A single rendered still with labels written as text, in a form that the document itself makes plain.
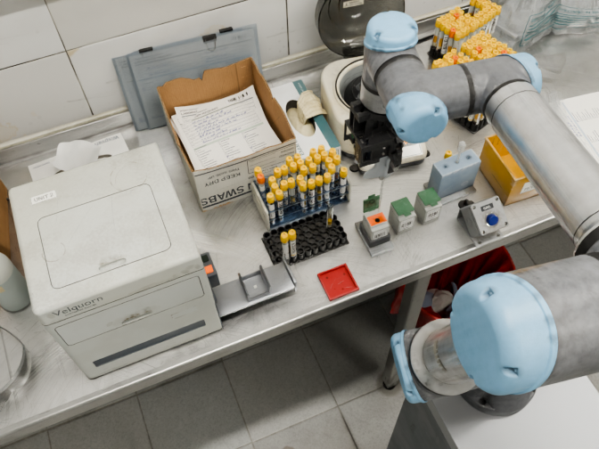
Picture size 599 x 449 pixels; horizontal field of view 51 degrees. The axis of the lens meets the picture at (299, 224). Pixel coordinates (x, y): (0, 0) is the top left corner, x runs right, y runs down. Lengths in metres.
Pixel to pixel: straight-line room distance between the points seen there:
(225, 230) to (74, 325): 0.45
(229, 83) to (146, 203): 0.56
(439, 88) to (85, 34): 0.86
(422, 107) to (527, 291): 0.34
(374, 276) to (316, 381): 0.89
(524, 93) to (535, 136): 0.08
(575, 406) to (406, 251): 0.45
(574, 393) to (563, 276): 0.67
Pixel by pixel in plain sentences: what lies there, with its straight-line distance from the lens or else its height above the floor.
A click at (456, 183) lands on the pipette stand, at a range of 1.48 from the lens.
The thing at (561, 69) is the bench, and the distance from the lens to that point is 1.88.
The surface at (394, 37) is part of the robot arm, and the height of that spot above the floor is 1.47.
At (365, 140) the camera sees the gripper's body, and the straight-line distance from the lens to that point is 1.09.
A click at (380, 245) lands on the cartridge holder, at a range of 1.40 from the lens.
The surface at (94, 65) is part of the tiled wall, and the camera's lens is 1.56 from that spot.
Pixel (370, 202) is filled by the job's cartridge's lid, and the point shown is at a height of 0.98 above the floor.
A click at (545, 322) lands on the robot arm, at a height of 1.54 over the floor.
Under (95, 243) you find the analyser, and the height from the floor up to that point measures 1.18.
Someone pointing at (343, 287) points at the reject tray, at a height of 0.88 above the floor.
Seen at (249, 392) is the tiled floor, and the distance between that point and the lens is 2.20.
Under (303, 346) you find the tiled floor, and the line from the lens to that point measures 2.25.
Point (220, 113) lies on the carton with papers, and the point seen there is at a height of 0.94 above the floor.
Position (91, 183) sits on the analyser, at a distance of 1.20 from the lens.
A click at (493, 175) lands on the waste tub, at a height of 0.91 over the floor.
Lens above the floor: 2.07
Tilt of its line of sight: 57 degrees down
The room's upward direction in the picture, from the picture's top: 2 degrees counter-clockwise
